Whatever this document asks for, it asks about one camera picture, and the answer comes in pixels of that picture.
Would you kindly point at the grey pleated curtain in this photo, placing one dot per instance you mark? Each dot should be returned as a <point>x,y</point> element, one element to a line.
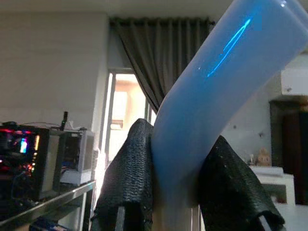
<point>149,48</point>

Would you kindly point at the small beige figurine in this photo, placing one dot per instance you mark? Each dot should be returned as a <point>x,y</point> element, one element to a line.
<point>263,157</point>

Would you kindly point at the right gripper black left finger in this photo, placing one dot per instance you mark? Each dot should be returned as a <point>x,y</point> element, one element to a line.
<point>130,173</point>

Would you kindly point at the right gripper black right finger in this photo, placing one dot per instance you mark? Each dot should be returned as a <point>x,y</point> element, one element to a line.
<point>228,187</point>

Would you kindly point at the black computer tower with lights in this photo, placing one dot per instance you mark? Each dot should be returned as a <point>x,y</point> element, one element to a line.
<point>24,149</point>

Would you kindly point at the white low cabinet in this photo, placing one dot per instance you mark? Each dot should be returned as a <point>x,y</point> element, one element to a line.
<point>276,178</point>

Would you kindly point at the white computer case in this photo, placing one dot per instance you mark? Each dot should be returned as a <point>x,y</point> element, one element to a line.
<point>81,149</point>

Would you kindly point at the dark wooden door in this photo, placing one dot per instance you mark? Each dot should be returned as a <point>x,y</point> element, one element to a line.
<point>293,144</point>

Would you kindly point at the glossy black cabinet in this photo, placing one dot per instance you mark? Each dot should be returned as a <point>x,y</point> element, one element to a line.
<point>48,204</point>

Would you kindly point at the black antenna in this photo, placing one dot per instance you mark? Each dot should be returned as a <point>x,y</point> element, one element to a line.
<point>65,120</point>

